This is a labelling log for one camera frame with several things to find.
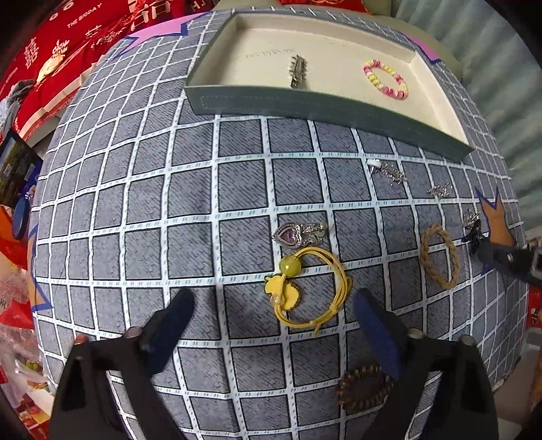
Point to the grey jewelry tray cream lining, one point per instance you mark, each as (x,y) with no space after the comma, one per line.
(338,55)

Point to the red plastic bag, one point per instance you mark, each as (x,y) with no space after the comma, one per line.
(17,304)

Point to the pale green curtain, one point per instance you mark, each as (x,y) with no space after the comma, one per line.
(487,50)

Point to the dark blue printed box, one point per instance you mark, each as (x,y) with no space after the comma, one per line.
(17,169)

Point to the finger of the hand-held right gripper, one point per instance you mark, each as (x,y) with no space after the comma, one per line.
(504,259)

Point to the red embroidered cushion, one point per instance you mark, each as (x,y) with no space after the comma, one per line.
(322,4)

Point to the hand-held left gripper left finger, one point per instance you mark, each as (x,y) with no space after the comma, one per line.
(169,332)

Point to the blue round lid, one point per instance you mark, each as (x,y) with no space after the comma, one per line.
(20,218)

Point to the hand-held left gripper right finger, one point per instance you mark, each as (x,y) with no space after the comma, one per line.
(377,332)

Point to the pink heart rhinestone brooch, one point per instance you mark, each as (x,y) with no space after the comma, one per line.
(290,234)

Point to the red printed blanket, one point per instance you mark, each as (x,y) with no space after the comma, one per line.
(63,42)

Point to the grey checked tablecloth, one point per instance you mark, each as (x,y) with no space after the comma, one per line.
(190,190)

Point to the grey cloth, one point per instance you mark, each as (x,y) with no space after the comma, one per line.
(17,99)

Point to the black bow hair clip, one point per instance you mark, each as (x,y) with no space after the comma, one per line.
(472,232)

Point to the silver metal hair clip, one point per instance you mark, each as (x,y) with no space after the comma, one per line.
(298,72)

